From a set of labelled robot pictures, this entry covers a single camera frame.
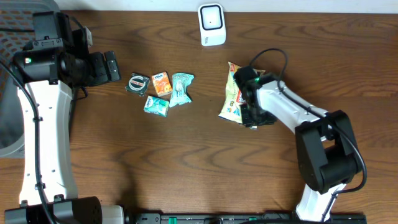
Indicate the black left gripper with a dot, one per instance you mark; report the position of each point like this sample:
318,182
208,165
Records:
102,75

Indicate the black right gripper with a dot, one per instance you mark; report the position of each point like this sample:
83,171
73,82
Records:
247,122

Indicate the white blue snack bag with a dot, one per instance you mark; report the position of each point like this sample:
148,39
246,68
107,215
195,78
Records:
231,109

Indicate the orange Kleenex tissue pack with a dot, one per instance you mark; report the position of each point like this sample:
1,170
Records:
161,84

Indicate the green Kleenex tissue pack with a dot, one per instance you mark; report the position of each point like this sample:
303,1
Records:
156,106

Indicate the teal wet wipes pack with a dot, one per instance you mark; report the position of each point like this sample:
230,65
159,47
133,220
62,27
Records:
179,95

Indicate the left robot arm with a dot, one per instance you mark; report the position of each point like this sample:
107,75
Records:
46,72

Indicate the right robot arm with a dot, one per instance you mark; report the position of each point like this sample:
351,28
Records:
327,152

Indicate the white barcode scanner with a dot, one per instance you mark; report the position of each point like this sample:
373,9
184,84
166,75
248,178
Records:
212,24

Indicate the dark grey plastic basket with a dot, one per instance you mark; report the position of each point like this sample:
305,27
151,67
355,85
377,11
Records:
16,32

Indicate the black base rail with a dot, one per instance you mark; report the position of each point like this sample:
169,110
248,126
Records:
156,218

